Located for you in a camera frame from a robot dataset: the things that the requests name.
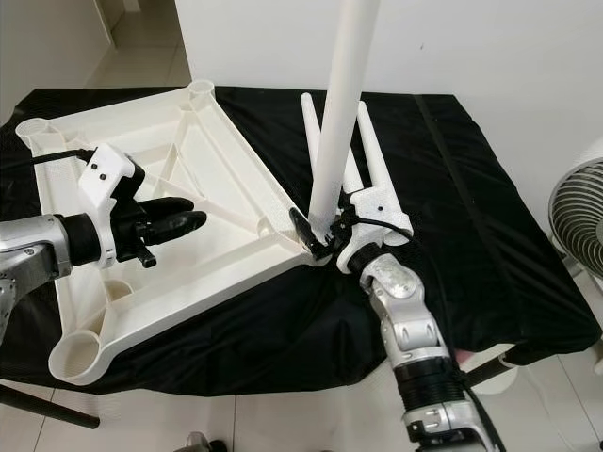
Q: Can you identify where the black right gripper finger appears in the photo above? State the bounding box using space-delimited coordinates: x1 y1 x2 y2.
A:
286 208 315 255

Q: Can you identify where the white plastic children table top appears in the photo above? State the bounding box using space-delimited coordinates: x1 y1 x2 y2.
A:
14 80 326 387

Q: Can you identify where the black table cloth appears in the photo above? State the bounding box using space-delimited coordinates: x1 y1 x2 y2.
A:
0 87 603 396

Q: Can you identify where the grey robot left leg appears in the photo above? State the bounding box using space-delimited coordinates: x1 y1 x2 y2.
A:
184 431 229 452

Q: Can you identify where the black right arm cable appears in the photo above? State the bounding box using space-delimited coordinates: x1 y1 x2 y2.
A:
347 217 508 452

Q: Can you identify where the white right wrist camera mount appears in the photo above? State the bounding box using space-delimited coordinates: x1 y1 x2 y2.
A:
337 186 414 274

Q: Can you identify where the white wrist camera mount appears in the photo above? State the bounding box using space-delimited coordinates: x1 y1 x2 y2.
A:
337 186 414 274
75 143 144 266

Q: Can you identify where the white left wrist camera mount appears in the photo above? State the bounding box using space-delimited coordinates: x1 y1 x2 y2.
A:
75 143 144 266

